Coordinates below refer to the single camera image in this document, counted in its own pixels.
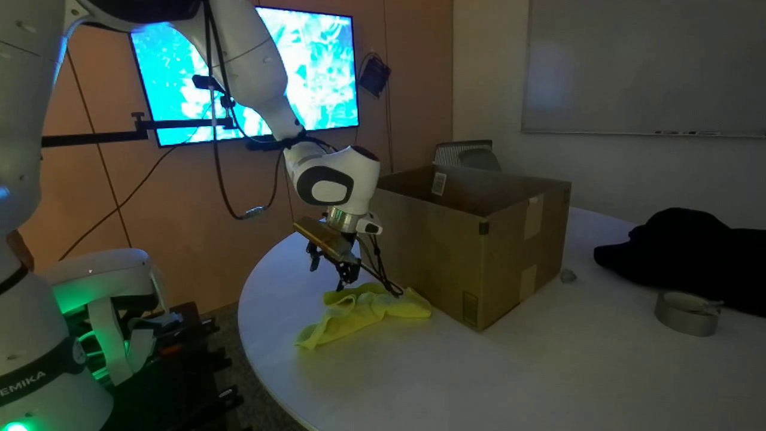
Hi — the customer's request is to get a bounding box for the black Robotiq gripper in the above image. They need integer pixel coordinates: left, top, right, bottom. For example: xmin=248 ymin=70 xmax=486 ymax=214
xmin=325 ymin=250 xmax=363 ymax=295

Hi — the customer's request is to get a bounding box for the yellow-green towel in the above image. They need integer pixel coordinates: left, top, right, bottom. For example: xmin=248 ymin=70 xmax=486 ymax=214
xmin=295 ymin=281 xmax=435 ymax=354

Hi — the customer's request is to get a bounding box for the brown cardboard box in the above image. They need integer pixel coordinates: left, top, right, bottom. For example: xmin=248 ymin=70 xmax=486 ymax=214
xmin=369 ymin=162 xmax=574 ymax=335

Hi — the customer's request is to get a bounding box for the white chair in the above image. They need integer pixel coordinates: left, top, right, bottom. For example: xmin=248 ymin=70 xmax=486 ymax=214
xmin=430 ymin=140 xmax=508 ymax=195

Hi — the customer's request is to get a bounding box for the black equipment cart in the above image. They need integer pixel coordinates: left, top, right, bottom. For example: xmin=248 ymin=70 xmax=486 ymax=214
xmin=103 ymin=299 xmax=246 ymax=431

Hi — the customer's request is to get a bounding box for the white device with green light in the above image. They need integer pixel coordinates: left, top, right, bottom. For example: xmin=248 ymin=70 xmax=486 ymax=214
xmin=44 ymin=247 xmax=166 ymax=388

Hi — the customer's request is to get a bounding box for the grey tape roll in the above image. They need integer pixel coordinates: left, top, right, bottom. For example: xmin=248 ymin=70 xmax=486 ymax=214
xmin=654 ymin=291 xmax=726 ymax=338

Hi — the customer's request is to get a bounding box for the black garment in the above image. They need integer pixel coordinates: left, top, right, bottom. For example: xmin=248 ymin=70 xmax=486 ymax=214
xmin=590 ymin=207 xmax=766 ymax=318

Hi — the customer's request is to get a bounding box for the whiteboard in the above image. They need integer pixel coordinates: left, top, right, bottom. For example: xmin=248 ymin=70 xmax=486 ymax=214
xmin=521 ymin=0 xmax=766 ymax=142

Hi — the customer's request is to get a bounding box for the wrist-mounted camera bar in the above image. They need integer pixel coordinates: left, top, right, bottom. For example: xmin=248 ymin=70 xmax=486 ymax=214
xmin=289 ymin=219 xmax=361 ymax=265

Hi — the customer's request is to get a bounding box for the wall-mounted TV screen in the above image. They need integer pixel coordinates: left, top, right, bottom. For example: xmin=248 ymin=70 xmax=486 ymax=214
xmin=126 ymin=3 xmax=361 ymax=150

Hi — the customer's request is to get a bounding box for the small black wall device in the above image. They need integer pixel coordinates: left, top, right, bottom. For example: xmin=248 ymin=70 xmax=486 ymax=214
xmin=356 ymin=52 xmax=392 ymax=98

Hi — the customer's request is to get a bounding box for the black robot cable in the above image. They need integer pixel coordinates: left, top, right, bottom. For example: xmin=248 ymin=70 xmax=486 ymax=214
xmin=202 ymin=0 xmax=292 ymax=224

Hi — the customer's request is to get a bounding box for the thin black wall cable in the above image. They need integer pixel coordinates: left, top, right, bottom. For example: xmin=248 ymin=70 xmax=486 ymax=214
xmin=58 ymin=147 xmax=178 ymax=258

